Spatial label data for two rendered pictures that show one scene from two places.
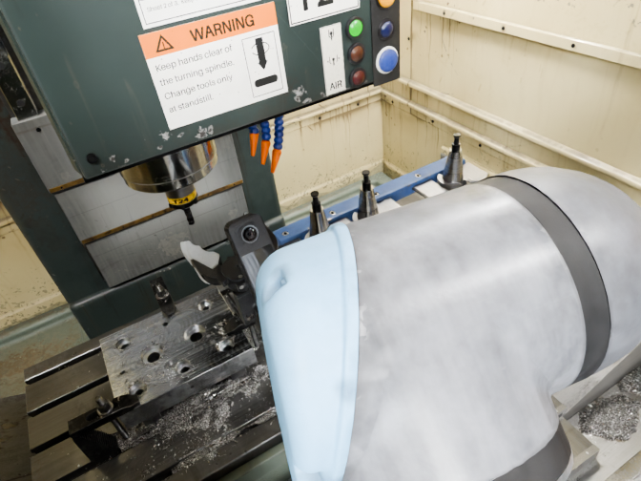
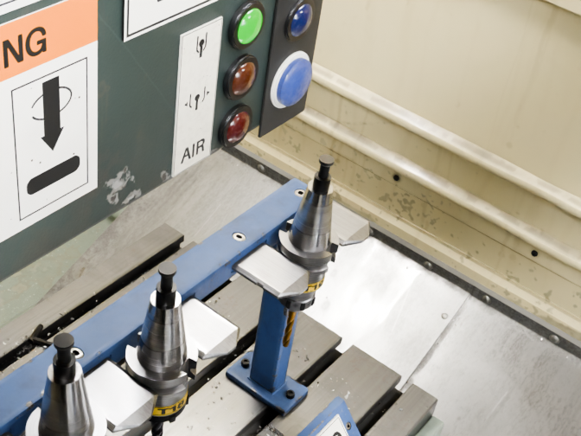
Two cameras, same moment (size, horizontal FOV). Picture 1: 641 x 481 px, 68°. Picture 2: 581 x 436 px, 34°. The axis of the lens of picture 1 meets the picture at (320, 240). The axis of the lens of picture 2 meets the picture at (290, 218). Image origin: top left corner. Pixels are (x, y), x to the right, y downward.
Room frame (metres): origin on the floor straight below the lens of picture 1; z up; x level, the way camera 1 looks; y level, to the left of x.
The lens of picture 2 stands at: (0.24, 0.13, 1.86)
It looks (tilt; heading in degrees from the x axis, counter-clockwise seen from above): 39 degrees down; 326
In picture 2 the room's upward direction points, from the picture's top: 10 degrees clockwise
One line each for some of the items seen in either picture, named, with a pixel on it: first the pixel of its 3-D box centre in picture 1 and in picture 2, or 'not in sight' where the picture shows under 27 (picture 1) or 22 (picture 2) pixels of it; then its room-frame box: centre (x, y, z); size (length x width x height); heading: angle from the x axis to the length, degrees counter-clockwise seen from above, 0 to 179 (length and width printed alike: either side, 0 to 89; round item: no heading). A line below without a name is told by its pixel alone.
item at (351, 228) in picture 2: (471, 174); (339, 223); (0.87, -0.35, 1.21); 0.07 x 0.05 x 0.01; 25
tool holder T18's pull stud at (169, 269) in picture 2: (365, 179); (166, 283); (0.75, -0.10, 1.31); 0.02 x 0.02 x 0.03
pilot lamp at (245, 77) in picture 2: (357, 53); (242, 78); (0.63, -0.08, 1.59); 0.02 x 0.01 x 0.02; 115
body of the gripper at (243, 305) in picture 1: (263, 293); not in sight; (0.45, 0.09, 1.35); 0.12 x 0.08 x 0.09; 29
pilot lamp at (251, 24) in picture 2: (355, 28); (248, 25); (0.63, -0.08, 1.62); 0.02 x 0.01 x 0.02; 115
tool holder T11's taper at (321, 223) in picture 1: (319, 223); (66, 400); (0.70, 0.00, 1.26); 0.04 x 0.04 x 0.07
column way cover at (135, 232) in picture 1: (155, 182); not in sight; (1.12, 0.42, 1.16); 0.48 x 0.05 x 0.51; 115
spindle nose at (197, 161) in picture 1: (160, 135); not in sight; (0.71, 0.23, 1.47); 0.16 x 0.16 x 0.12
